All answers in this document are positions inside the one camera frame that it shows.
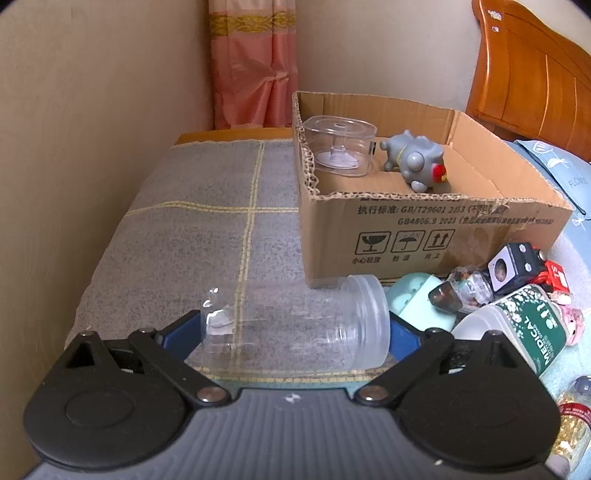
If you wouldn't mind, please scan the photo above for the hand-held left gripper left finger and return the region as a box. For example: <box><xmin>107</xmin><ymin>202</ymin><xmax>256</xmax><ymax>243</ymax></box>
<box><xmin>65</xmin><ymin>310</ymin><xmax>232</xmax><ymax>408</ymax></box>

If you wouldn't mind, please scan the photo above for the grey teal checked mat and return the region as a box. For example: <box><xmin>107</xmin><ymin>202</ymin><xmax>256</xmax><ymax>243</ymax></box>
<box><xmin>65</xmin><ymin>138</ymin><xmax>591</xmax><ymax>480</ymax></box>

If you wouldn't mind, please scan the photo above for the wooden bed headboard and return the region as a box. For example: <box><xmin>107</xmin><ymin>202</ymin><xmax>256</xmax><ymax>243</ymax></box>
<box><xmin>465</xmin><ymin>0</ymin><xmax>591</xmax><ymax>162</ymax></box>

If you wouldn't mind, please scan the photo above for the white bottle green label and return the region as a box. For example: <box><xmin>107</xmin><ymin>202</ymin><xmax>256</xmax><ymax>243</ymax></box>
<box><xmin>452</xmin><ymin>284</ymin><xmax>571</xmax><ymax>377</ymax></box>

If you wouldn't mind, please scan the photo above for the pink toy figure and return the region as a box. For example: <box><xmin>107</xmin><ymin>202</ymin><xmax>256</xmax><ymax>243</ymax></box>
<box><xmin>551</xmin><ymin>295</ymin><xmax>586</xmax><ymax>347</ymax></box>

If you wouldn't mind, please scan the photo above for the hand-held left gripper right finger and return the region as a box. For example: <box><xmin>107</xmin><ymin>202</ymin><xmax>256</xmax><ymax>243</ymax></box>
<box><xmin>353</xmin><ymin>310</ymin><xmax>529</xmax><ymax>409</ymax></box>

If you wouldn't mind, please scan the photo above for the cardboard box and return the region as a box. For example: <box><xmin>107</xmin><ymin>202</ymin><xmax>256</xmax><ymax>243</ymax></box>
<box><xmin>292</xmin><ymin>91</ymin><xmax>574</xmax><ymax>289</ymax></box>

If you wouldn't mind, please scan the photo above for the wooden bedside table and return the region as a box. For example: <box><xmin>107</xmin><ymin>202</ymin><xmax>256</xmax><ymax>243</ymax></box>
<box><xmin>175</xmin><ymin>128</ymin><xmax>296</xmax><ymax>146</ymax></box>

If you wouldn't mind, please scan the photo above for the small boxy toy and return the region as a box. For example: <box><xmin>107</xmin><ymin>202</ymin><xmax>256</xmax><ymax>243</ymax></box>
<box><xmin>488</xmin><ymin>242</ymin><xmax>546</xmax><ymax>294</ymax></box>

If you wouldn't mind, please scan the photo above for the glass bottle of gold capsules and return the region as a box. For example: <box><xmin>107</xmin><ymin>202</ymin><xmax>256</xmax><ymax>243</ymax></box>
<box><xmin>551</xmin><ymin>376</ymin><xmax>591</xmax><ymax>476</ymax></box>

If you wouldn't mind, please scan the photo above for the pink curtain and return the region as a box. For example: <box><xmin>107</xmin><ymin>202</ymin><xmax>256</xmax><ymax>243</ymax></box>
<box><xmin>208</xmin><ymin>0</ymin><xmax>301</xmax><ymax>131</ymax></box>

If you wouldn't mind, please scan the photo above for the grey toy animal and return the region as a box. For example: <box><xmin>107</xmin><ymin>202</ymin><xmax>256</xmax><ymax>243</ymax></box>
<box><xmin>379</xmin><ymin>130</ymin><xmax>450</xmax><ymax>193</ymax></box>

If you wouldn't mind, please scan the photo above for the mint green case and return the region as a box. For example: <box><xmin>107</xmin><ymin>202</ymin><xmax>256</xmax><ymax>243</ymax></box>
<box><xmin>385</xmin><ymin>272</ymin><xmax>455</xmax><ymax>333</ymax></box>

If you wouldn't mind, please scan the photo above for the clear square plastic container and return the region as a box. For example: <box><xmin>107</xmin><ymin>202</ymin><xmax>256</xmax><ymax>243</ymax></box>
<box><xmin>302</xmin><ymin>116</ymin><xmax>377</xmax><ymax>178</ymax></box>

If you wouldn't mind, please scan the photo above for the clear plastic jar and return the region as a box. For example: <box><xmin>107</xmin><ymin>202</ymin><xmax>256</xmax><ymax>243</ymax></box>
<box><xmin>198</xmin><ymin>274</ymin><xmax>391</xmax><ymax>372</ymax></box>

